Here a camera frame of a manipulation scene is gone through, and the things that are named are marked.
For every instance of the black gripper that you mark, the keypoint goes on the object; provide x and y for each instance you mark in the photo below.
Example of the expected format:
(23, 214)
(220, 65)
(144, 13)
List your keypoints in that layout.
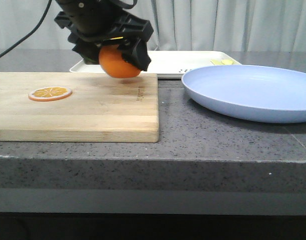
(94, 21)

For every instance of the orange mandarin fruit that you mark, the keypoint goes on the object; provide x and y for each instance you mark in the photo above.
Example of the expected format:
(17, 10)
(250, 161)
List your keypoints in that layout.
(111, 61)

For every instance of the light blue plate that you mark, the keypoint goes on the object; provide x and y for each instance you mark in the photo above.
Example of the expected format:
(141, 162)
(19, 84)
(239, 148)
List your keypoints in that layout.
(250, 92)

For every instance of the cream white tray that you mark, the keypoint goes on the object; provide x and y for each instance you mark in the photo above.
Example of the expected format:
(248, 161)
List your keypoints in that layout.
(173, 64)

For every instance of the wooden cutting board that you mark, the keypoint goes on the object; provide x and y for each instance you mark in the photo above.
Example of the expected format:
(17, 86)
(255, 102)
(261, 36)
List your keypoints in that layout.
(100, 109)

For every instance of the orange slice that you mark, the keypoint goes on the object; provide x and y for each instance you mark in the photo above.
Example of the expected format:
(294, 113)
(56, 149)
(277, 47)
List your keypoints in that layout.
(50, 93)

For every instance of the grey curtain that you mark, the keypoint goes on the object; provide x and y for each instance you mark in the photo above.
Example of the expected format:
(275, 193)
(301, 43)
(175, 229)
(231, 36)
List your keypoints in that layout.
(179, 25)

